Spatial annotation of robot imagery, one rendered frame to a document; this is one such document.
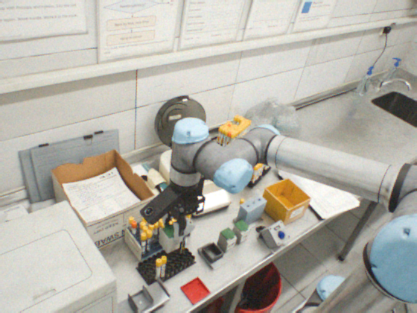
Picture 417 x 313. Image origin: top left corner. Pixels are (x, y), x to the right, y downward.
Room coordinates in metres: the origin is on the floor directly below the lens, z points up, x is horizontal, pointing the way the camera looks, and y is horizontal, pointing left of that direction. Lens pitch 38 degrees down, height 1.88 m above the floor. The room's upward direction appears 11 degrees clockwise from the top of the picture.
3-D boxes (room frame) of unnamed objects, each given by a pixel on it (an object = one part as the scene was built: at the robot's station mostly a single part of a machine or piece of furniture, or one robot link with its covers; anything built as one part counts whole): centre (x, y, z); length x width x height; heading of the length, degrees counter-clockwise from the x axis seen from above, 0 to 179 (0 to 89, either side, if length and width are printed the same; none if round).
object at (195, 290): (0.62, -0.03, 0.88); 0.07 x 0.07 x 0.01; 46
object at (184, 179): (0.65, 0.06, 1.32); 0.08 x 0.08 x 0.05
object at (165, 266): (0.69, 0.08, 0.93); 0.17 x 0.09 x 0.11; 137
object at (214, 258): (0.76, -0.06, 0.89); 0.09 x 0.05 x 0.04; 45
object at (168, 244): (0.64, 0.07, 1.08); 0.05 x 0.04 x 0.06; 43
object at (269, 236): (0.89, -0.25, 0.92); 0.13 x 0.07 x 0.08; 46
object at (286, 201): (1.04, -0.31, 0.92); 0.13 x 0.13 x 0.10; 43
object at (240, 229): (0.86, -0.14, 0.91); 0.05 x 0.04 x 0.07; 46
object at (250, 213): (0.95, -0.17, 0.92); 0.10 x 0.07 x 0.10; 138
